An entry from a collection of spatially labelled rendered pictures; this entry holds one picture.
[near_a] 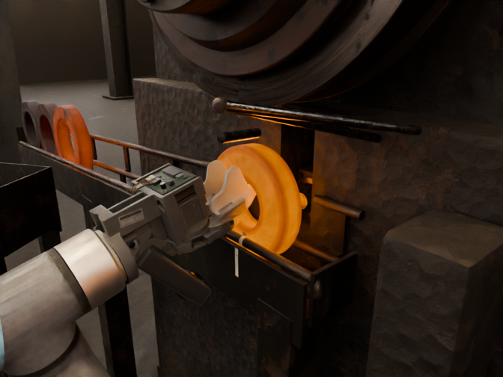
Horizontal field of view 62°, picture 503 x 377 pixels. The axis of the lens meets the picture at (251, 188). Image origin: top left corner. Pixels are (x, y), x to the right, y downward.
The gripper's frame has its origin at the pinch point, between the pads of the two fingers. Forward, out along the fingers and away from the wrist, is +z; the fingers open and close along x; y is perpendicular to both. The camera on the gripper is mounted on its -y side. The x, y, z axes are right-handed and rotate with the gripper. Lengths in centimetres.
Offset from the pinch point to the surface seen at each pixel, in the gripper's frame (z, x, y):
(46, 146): -5, 92, -10
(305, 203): 5.6, -4.0, -4.3
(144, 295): 5, 95, -80
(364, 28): 0.7, -19.0, 20.1
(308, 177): 8.2, -2.5, -1.8
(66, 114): -2, 64, 3
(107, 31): 249, 641, -36
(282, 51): -1.5, -11.6, 18.7
